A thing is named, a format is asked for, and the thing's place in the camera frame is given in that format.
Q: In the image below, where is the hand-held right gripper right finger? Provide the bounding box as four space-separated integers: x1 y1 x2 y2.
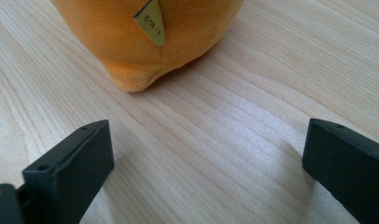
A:
302 118 379 224

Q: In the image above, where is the orange plush toy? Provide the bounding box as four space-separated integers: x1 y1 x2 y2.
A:
49 0 246 93

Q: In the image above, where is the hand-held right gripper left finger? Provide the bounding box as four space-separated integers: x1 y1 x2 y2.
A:
16 119 116 224

